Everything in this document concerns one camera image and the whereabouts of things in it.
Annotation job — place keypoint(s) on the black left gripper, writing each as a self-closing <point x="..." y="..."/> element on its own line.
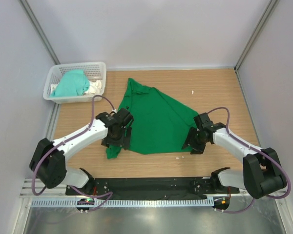
<point x="108" y="141"/>

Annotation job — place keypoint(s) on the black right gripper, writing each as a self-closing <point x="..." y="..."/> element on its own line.
<point x="197" y="149"/>

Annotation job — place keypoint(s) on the green t shirt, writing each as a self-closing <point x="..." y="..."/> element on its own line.
<point x="161" y="123"/>

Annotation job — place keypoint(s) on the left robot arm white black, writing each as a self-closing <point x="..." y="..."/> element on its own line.
<point x="49" y="161"/>

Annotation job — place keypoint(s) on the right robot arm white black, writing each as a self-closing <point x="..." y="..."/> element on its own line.
<point x="261" y="174"/>

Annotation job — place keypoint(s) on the white t shirt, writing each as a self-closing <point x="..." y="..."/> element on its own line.
<point x="94" y="87"/>

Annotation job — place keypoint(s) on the teal t shirt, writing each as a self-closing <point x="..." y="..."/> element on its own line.
<point x="73" y="83"/>

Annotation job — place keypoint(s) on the white plastic basket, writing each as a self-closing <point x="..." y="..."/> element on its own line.
<point x="93" y="70"/>

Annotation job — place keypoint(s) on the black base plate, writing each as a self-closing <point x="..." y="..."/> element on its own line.
<point x="166" y="188"/>

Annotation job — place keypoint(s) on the white slotted cable duct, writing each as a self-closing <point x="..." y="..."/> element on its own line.
<point x="88" y="203"/>

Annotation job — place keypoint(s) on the aluminium frame rail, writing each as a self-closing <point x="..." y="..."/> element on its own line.
<point x="38" y="188"/>

